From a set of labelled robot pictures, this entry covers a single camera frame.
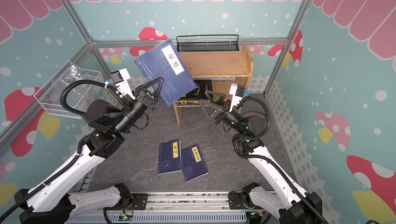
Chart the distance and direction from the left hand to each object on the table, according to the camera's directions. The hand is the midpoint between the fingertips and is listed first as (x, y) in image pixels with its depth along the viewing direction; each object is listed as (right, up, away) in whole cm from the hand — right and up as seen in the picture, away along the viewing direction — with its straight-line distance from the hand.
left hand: (164, 83), depth 50 cm
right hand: (+12, -5, +3) cm, 14 cm away
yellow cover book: (+5, -5, +33) cm, 34 cm away
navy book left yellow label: (-6, -36, +37) cm, 52 cm away
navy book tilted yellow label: (+7, -39, +35) cm, 53 cm away
